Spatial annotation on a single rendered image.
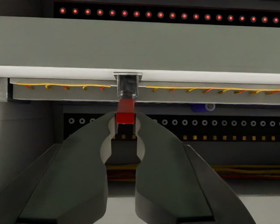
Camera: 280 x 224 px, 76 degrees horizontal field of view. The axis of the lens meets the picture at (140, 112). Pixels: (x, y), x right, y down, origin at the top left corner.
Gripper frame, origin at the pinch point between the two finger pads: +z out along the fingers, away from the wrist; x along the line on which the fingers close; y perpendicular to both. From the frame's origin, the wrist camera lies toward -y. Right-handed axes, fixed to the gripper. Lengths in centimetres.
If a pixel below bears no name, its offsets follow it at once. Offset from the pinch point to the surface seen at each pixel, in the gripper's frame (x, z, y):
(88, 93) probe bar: -4.8, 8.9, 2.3
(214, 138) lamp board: 17.4, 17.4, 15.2
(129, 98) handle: 0.2, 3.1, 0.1
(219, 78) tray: 9.6, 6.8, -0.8
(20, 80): -12.4, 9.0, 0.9
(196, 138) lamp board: 13.5, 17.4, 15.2
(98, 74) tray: -3.0, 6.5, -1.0
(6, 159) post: -16.0, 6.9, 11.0
